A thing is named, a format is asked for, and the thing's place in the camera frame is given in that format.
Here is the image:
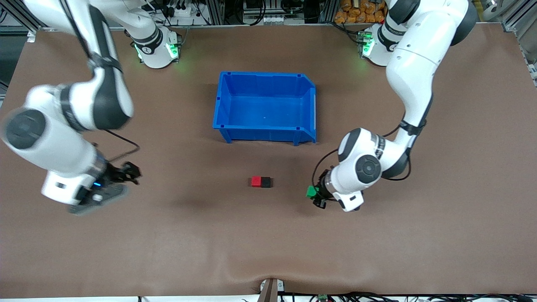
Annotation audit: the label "blue plastic storage bin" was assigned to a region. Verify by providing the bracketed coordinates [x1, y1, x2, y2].
[212, 71, 317, 146]

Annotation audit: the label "white power strip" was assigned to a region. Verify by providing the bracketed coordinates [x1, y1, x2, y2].
[166, 3, 198, 18]

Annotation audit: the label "orange snack bags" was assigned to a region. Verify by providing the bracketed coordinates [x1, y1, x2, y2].
[334, 0, 391, 24]

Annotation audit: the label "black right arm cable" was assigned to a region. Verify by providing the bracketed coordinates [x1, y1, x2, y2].
[59, 0, 140, 164]

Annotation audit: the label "front camera mount bracket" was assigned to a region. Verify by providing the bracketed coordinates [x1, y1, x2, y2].
[259, 278, 285, 302]

